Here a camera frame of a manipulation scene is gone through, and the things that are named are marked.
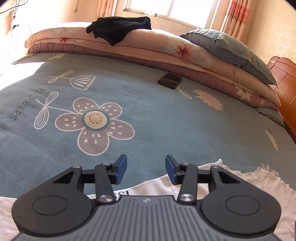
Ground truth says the black smartphone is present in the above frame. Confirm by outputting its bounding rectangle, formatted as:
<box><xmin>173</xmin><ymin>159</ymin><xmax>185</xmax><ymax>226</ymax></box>
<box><xmin>158</xmin><ymin>72</ymin><xmax>183</xmax><ymax>88</ymax></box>

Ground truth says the bright window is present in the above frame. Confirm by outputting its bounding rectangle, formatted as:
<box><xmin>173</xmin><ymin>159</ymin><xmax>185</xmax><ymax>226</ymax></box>
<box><xmin>122</xmin><ymin>0</ymin><xmax>220</xmax><ymax>29</ymax></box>

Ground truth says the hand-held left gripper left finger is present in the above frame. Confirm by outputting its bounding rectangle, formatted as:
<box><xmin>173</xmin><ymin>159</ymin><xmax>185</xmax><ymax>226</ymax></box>
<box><xmin>53</xmin><ymin>154</ymin><xmax>128</xmax><ymax>205</ymax></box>

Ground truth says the blue floral bed sheet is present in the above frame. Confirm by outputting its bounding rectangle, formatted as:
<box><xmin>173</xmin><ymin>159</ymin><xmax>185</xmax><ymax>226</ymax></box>
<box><xmin>0</xmin><ymin>52</ymin><xmax>296</xmax><ymax>200</ymax></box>

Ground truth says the small blue-grey pillow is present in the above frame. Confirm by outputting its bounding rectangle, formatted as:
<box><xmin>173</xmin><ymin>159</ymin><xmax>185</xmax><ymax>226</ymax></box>
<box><xmin>254</xmin><ymin>107</ymin><xmax>285</xmax><ymax>127</ymax></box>

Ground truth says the white printed t-shirt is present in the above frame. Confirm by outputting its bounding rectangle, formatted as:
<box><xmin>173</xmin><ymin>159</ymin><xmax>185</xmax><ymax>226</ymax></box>
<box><xmin>0</xmin><ymin>159</ymin><xmax>296</xmax><ymax>241</ymax></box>

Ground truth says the mauve floral folded quilt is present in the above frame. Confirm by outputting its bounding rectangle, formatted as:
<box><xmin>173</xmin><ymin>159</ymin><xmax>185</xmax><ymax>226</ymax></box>
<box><xmin>26</xmin><ymin>43</ymin><xmax>279</xmax><ymax>109</ymax></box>

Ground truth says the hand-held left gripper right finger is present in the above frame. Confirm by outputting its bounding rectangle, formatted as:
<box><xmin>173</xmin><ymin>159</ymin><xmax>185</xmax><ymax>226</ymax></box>
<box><xmin>165</xmin><ymin>154</ymin><xmax>241</xmax><ymax>205</ymax></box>

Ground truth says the wooden bed headboard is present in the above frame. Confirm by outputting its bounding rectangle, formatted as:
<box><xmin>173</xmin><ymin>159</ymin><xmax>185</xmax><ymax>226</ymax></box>
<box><xmin>266</xmin><ymin>57</ymin><xmax>296</xmax><ymax>137</ymax></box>

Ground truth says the black garment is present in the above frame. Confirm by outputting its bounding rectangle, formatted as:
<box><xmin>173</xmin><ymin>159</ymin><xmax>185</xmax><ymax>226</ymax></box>
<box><xmin>86</xmin><ymin>16</ymin><xmax>152</xmax><ymax>46</ymax></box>

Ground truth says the cream floral folded quilt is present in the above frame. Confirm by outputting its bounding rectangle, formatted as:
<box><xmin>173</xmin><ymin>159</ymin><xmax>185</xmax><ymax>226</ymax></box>
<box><xmin>24</xmin><ymin>23</ymin><xmax>281</xmax><ymax>106</ymax></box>

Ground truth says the large blue-grey pillow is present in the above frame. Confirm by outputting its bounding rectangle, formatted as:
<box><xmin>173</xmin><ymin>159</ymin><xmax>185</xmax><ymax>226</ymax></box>
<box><xmin>180</xmin><ymin>29</ymin><xmax>277</xmax><ymax>85</ymax></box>

